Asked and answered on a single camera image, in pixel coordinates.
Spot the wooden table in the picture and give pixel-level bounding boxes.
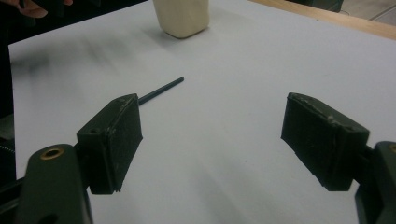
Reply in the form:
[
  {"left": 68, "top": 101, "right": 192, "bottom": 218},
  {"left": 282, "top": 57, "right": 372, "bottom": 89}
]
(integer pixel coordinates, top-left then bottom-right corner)
[{"left": 247, "top": 0, "right": 396, "bottom": 41}]

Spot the gold and dark blue pen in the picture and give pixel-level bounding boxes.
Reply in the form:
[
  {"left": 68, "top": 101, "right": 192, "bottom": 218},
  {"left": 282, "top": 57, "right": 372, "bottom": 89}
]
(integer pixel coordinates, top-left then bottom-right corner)
[{"left": 137, "top": 76, "right": 186, "bottom": 106}]

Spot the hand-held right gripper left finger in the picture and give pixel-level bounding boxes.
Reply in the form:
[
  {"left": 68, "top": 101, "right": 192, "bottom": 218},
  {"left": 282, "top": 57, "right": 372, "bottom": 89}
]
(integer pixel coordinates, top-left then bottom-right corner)
[{"left": 76, "top": 92, "right": 144, "bottom": 196}]

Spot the cream plastic container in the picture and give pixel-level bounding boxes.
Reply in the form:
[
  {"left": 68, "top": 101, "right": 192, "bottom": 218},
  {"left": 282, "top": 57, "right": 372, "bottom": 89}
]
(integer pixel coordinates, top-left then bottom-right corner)
[{"left": 151, "top": 0, "right": 210, "bottom": 39}]

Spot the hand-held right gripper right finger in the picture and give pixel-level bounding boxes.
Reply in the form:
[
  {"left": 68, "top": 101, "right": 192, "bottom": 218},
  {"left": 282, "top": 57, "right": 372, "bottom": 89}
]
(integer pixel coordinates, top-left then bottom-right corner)
[{"left": 280, "top": 91, "right": 372, "bottom": 192}]

